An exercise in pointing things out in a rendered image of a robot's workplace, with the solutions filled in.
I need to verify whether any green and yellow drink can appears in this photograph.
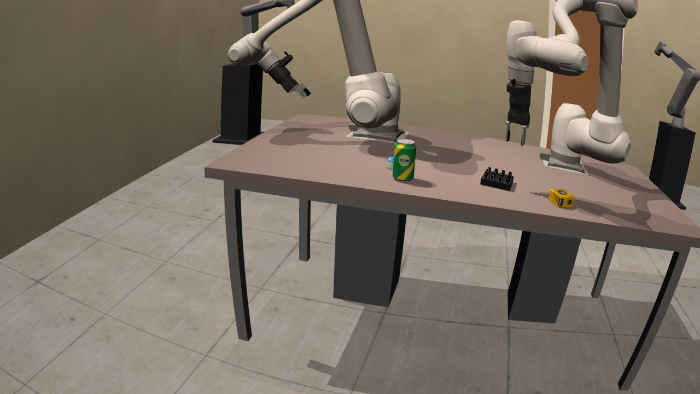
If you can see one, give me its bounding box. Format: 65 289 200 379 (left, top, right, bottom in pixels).
393 139 416 182

